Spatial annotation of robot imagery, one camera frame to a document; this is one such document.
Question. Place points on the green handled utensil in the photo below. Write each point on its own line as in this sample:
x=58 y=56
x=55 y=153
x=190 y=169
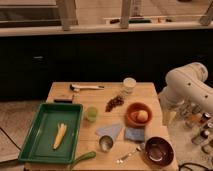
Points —
x=86 y=156

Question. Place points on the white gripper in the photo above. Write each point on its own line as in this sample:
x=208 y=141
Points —
x=169 y=100

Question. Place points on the yellow round fruit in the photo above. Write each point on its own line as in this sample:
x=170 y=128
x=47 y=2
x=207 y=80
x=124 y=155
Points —
x=142 y=116

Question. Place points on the dark purple bowl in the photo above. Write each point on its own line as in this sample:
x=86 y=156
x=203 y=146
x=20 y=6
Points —
x=159 y=151

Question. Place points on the orange clay bowl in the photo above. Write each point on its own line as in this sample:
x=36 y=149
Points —
x=132 y=112

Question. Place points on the green plastic cup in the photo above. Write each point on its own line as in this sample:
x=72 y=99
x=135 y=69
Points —
x=91 y=114

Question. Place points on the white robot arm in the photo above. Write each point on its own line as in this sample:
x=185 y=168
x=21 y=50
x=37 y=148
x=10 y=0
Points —
x=186 y=83

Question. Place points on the small metal measuring cup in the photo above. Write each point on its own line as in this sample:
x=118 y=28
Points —
x=106 y=143

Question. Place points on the dark purple grape bunch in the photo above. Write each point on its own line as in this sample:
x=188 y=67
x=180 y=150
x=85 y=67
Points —
x=116 y=101

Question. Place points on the green plastic tray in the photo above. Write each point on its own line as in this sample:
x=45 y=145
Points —
x=38 y=144

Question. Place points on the grey-blue cloth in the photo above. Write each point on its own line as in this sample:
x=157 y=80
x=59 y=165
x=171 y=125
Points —
x=112 y=130

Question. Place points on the white handled tool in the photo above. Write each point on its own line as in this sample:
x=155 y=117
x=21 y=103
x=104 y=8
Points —
x=76 y=87

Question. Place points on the silver metal spoon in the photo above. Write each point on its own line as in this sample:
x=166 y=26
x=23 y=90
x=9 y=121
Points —
x=137 y=149

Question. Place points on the blue sponge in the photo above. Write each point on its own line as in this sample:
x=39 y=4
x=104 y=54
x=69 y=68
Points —
x=134 y=134

